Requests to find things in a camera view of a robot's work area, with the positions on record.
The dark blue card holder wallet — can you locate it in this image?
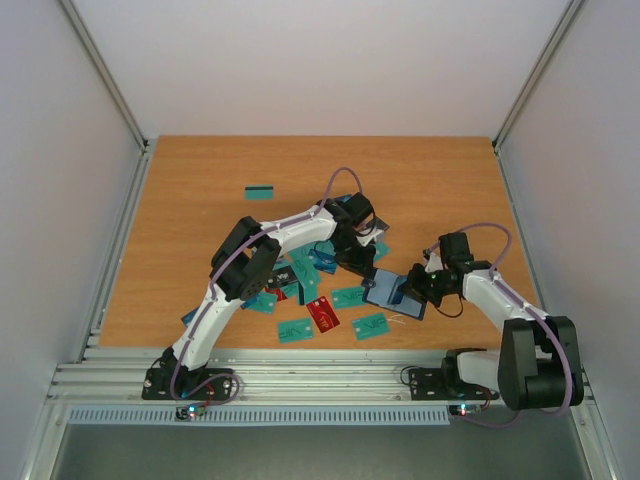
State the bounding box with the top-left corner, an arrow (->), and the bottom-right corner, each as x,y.
362,269 -> 426,321

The teal vip card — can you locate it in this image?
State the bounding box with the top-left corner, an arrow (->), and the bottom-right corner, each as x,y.
352,313 -> 390,341
277,318 -> 314,344
331,286 -> 365,309

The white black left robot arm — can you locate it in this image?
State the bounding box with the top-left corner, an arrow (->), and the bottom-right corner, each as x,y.
155,193 -> 376,400

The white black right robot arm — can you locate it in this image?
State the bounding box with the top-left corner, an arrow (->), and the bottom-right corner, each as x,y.
400,229 -> 584,415

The red card centre front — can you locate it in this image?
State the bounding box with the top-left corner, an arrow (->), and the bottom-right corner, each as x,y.
306,296 -> 340,333

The teal VIP card front right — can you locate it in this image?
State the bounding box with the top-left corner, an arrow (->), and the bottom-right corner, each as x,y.
352,313 -> 390,341

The black VIP card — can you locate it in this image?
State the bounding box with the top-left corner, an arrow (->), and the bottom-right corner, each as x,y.
267,266 -> 298,289

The teal card with magnetic stripe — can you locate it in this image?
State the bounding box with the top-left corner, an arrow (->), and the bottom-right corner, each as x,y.
245,185 -> 274,201

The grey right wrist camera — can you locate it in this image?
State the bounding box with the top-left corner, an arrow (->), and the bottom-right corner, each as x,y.
424,250 -> 443,273

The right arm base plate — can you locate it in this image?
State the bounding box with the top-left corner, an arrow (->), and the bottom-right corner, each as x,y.
401,367 -> 499,401

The grey slotted cable duct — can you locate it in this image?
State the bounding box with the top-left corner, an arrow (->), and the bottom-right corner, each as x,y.
67,405 -> 450,427

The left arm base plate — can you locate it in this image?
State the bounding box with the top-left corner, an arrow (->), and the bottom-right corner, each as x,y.
141,368 -> 237,402

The aluminium frame post left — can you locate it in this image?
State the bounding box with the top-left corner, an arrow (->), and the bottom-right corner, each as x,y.
56,0 -> 149,151

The aluminium frame post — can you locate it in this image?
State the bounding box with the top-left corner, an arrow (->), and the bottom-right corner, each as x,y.
56,0 -> 149,151
492,0 -> 586,151

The aluminium frame post right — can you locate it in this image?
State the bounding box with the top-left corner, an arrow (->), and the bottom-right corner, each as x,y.
492,0 -> 586,151

